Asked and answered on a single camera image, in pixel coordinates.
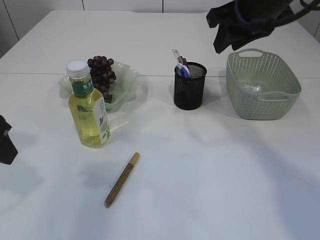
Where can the green wavy glass plate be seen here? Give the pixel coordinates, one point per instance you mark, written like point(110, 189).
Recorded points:
point(123, 89)

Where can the clear plastic sheet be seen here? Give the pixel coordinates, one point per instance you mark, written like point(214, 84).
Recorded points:
point(252, 88)

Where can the blue scissors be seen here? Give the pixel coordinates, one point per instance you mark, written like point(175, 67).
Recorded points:
point(182, 70)

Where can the gold glitter pen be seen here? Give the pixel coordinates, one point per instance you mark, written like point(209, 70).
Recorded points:
point(117, 187)

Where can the black mesh pen holder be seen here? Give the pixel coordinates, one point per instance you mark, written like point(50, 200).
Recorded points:
point(188, 92)

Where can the green woven plastic basket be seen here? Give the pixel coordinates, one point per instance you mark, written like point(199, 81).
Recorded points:
point(280, 86)

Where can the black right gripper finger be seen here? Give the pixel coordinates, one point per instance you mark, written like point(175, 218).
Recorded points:
point(241, 37)
point(224, 37)

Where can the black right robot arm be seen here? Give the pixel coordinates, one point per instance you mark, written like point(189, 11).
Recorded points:
point(306, 8)

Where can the purple plastic grape bunch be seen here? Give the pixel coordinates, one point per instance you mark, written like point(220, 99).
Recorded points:
point(102, 75)

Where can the pink scissors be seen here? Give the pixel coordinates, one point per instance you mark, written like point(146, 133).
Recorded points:
point(180, 60)

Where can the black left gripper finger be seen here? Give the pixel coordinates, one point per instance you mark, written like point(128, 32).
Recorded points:
point(8, 151)

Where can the yellow tea bottle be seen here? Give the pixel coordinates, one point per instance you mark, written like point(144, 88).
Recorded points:
point(87, 106)

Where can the clear plastic ruler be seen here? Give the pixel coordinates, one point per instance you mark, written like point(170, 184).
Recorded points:
point(175, 53)

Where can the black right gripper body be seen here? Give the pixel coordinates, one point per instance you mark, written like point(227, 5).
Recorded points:
point(250, 14)

